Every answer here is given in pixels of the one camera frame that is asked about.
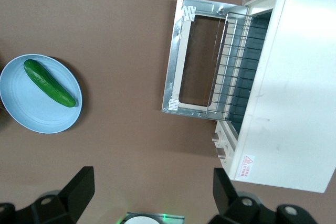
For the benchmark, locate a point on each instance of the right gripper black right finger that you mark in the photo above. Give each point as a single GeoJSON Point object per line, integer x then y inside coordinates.
{"type": "Point", "coordinates": [236, 211]}

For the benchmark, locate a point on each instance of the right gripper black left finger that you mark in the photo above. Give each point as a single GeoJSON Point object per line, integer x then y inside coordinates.
{"type": "Point", "coordinates": [65, 208]}

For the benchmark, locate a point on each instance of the glass oven door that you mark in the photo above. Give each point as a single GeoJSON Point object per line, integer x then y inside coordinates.
{"type": "Point", "coordinates": [174, 64]}

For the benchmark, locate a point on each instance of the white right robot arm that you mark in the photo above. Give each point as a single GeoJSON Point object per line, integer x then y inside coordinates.
{"type": "Point", "coordinates": [140, 221]}

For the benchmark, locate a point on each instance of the round oven knob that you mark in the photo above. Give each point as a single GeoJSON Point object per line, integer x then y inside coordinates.
{"type": "Point", "coordinates": [216, 137]}
{"type": "Point", "coordinates": [222, 153]}

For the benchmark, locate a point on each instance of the white toaster oven body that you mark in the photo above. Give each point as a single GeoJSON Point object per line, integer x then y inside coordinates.
{"type": "Point", "coordinates": [288, 77]}

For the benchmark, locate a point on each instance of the red warning sticker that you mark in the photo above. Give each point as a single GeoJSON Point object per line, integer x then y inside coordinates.
{"type": "Point", "coordinates": [247, 166]}

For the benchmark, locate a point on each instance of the light blue plate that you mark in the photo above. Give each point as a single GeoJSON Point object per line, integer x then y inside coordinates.
{"type": "Point", "coordinates": [31, 108]}

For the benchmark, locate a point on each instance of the white foam adhesive pad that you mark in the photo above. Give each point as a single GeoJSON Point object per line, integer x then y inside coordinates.
{"type": "Point", "coordinates": [173, 104]}
{"type": "Point", "coordinates": [189, 12]}

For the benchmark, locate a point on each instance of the green cucumber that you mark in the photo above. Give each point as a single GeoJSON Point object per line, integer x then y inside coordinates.
{"type": "Point", "coordinates": [48, 83]}

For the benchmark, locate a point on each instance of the brown table cover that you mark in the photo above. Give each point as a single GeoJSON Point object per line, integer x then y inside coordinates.
{"type": "Point", "coordinates": [118, 51]}

